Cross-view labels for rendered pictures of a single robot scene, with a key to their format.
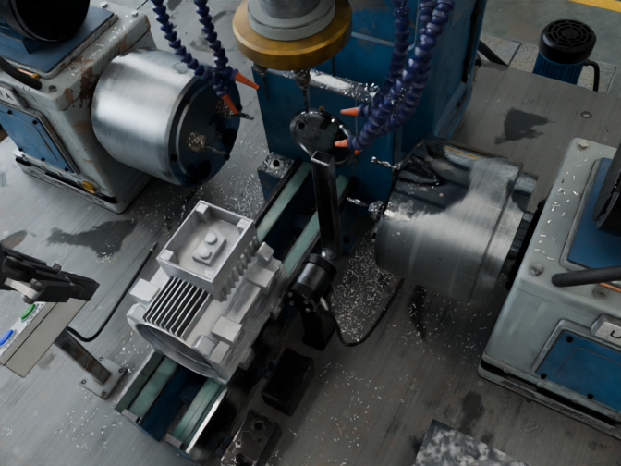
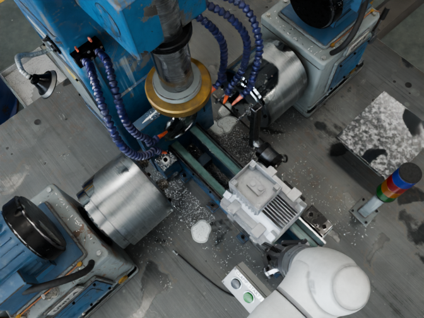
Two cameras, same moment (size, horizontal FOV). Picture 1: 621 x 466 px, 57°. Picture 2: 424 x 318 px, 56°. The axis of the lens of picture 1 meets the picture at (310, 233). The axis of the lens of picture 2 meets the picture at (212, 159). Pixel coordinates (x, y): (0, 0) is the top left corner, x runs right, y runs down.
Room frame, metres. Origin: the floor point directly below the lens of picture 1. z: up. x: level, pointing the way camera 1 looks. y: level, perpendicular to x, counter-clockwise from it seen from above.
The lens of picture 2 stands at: (0.49, 0.52, 2.23)
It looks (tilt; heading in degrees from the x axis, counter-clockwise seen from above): 68 degrees down; 290
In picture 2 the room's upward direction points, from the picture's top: 9 degrees counter-clockwise
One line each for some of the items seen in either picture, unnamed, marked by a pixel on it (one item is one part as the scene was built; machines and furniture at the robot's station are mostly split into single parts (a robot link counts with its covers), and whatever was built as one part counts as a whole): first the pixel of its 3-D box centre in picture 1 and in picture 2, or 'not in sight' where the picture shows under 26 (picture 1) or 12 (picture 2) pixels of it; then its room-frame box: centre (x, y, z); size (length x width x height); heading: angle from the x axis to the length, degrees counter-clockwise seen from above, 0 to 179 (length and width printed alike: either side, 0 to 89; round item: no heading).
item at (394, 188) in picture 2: not in sight; (400, 181); (0.10, 0.07, 1.14); 0.06 x 0.06 x 0.04
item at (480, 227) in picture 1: (468, 225); (268, 79); (0.52, -0.27, 1.04); 0.41 x 0.25 x 0.25; 54
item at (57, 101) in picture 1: (77, 97); (58, 265); (1.06, 0.49, 0.99); 0.35 x 0.31 x 0.37; 54
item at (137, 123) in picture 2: (337, 133); (171, 118); (0.84, -0.09, 0.97); 0.30 x 0.11 x 0.34; 54
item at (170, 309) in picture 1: (211, 300); (262, 205); (0.47, 0.18, 1.02); 0.20 x 0.19 x 0.19; 146
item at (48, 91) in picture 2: not in sight; (45, 65); (1.04, 0.06, 1.46); 0.18 x 0.11 x 0.13; 144
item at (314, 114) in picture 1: (322, 140); (180, 124); (0.79, -0.05, 1.02); 0.15 x 0.02 x 0.15; 54
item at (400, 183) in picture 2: not in sight; (406, 176); (0.10, 0.07, 1.19); 0.06 x 0.06 x 0.04
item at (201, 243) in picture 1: (211, 251); (255, 188); (0.50, 0.16, 1.11); 0.12 x 0.11 x 0.07; 146
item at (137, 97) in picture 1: (152, 110); (113, 209); (0.92, 0.29, 1.04); 0.37 x 0.25 x 0.25; 54
